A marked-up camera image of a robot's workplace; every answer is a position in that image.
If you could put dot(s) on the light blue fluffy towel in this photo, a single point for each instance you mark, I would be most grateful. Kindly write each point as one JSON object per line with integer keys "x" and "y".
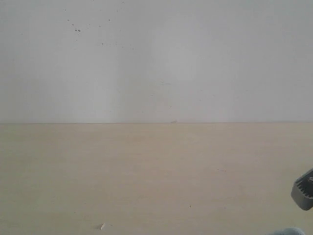
{"x": 288, "y": 231}

